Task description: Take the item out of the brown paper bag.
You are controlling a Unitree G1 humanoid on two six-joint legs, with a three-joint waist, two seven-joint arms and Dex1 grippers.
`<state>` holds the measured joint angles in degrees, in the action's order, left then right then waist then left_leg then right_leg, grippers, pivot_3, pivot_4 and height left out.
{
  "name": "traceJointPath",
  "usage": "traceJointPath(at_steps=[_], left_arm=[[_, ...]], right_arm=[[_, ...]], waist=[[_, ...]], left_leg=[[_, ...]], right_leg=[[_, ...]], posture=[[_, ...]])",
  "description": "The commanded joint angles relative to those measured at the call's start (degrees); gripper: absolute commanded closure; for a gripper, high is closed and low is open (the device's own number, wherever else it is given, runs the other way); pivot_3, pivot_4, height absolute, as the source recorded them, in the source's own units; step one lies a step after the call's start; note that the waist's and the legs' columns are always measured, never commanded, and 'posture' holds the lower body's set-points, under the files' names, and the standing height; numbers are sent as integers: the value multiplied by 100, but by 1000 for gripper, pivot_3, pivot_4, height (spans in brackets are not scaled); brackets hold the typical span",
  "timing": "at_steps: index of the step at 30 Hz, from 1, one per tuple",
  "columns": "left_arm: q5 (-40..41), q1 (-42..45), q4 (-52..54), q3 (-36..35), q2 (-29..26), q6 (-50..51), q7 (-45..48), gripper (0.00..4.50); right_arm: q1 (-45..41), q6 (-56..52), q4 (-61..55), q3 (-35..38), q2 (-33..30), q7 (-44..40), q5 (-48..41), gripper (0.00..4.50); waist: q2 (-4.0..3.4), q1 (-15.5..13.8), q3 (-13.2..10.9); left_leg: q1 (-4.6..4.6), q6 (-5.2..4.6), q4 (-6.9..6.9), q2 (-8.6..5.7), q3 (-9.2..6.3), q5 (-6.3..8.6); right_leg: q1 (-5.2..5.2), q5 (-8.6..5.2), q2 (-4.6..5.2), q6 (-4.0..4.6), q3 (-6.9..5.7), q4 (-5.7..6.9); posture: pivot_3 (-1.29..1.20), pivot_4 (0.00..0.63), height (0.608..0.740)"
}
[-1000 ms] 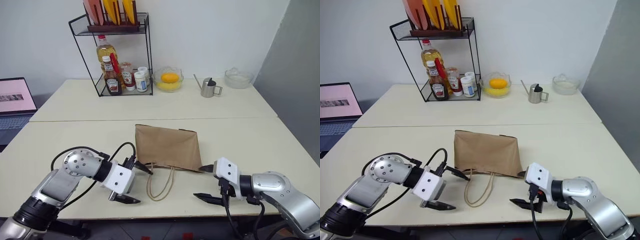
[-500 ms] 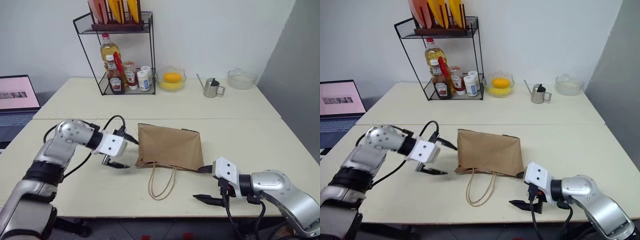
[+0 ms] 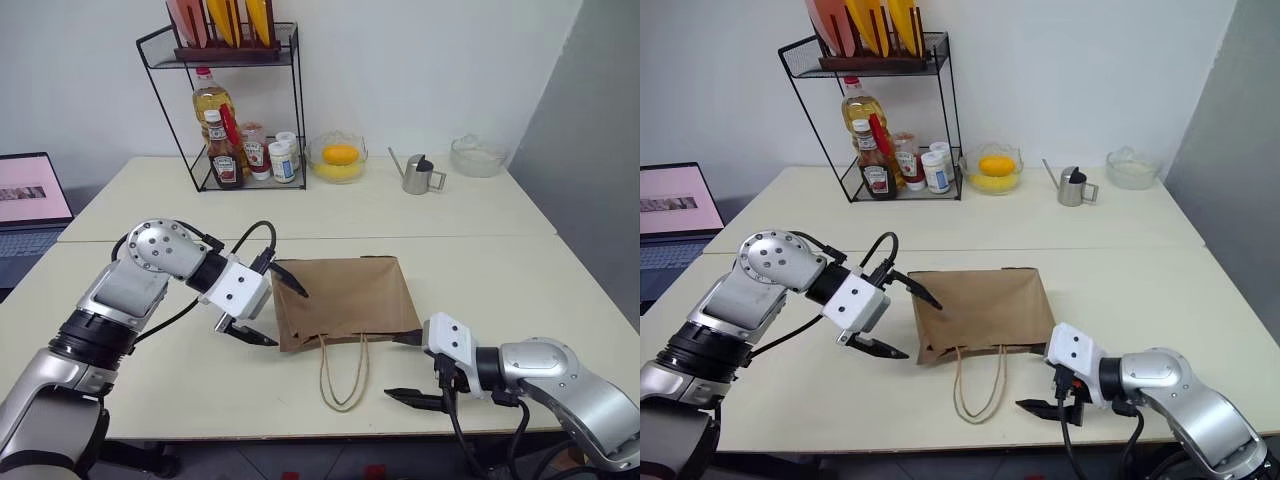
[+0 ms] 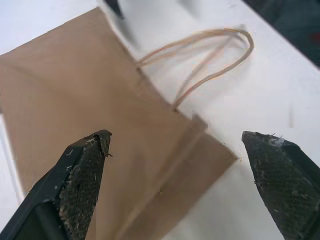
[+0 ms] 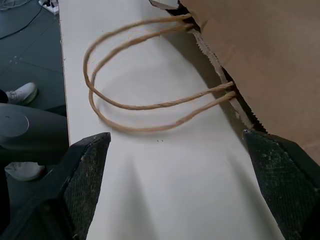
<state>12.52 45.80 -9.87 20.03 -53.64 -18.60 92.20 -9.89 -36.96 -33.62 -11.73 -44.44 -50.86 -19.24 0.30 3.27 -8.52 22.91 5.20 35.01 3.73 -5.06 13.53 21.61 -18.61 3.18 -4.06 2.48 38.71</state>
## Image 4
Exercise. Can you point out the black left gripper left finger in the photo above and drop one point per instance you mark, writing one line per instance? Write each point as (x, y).
(62, 190)

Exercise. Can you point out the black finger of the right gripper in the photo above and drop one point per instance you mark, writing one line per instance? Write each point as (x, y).
(115, 7)

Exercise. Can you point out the brown paper bag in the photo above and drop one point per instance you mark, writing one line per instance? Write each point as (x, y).
(82, 105)

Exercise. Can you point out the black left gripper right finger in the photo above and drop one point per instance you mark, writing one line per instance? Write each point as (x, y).
(282, 185)

